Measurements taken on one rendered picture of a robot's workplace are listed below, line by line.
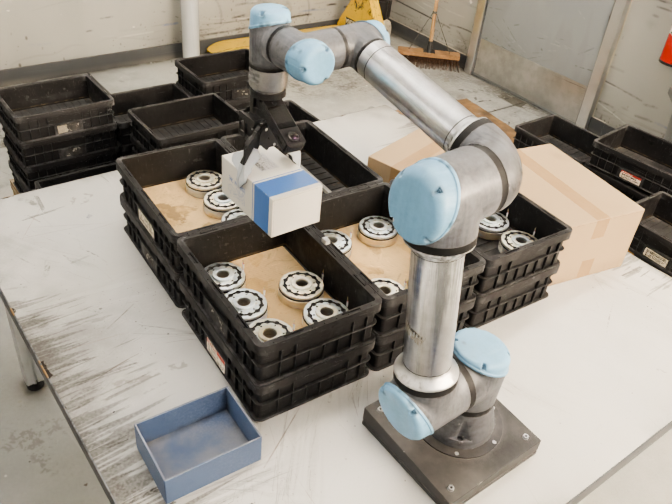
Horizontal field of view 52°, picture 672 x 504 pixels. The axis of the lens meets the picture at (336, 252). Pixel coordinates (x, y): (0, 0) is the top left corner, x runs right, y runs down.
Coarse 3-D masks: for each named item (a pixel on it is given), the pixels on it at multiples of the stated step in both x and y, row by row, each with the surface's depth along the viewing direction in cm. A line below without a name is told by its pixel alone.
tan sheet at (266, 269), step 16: (256, 256) 169; (272, 256) 170; (288, 256) 170; (256, 272) 164; (272, 272) 165; (288, 272) 165; (256, 288) 159; (272, 288) 160; (272, 304) 155; (288, 320) 152
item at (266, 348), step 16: (240, 224) 162; (320, 240) 160; (192, 256) 151; (336, 256) 155; (352, 272) 151; (208, 288) 144; (368, 288) 147; (224, 304) 139; (368, 304) 143; (240, 320) 136; (336, 320) 138; (352, 320) 141; (256, 336) 132; (288, 336) 133; (304, 336) 135; (256, 352) 131; (272, 352) 132
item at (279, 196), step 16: (224, 160) 146; (272, 160) 146; (288, 160) 147; (224, 176) 148; (256, 176) 140; (272, 176) 141; (288, 176) 142; (304, 176) 142; (224, 192) 150; (240, 192) 144; (256, 192) 138; (272, 192) 136; (288, 192) 137; (304, 192) 138; (320, 192) 141; (240, 208) 146; (256, 208) 140; (272, 208) 135; (288, 208) 138; (304, 208) 140; (272, 224) 137; (288, 224) 140; (304, 224) 143
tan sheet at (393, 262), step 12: (348, 228) 182; (396, 240) 180; (360, 252) 174; (372, 252) 175; (384, 252) 175; (396, 252) 176; (408, 252) 176; (360, 264) 170; (372, 264) 171; (384, 264) 171; (396, 264) 172; (408, 264) 172; (372, 276) 167; (384, 276) 167; (396, 276) 168; (408, 276) 168
